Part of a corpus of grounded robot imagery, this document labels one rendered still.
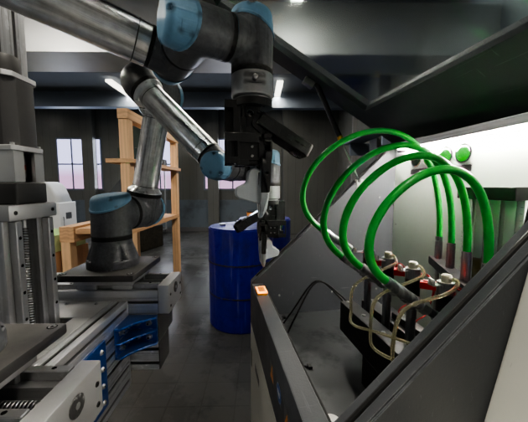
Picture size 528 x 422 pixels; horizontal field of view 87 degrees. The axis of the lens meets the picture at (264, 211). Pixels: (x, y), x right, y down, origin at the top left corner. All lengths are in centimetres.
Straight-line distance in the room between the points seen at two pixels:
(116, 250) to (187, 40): 66
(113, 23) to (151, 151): 52
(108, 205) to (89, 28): 51
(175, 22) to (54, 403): 56
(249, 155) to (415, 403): 42
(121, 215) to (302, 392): 70
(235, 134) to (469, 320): 42
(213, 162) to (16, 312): 54
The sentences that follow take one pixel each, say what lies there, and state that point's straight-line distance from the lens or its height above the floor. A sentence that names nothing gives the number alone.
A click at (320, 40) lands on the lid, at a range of 93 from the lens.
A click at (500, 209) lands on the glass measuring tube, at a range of 84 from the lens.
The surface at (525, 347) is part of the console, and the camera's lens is 49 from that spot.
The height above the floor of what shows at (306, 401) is 95.
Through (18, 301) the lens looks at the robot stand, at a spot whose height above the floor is 105.
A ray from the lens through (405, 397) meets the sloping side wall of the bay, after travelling 45.
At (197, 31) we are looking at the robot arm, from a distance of 50.
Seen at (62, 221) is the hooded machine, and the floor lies 53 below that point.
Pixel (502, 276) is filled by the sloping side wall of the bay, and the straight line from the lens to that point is 48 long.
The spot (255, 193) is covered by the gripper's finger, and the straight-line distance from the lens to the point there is 50.
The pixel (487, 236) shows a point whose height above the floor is 121.
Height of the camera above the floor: 129
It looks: 5 degrees down
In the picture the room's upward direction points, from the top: straight up
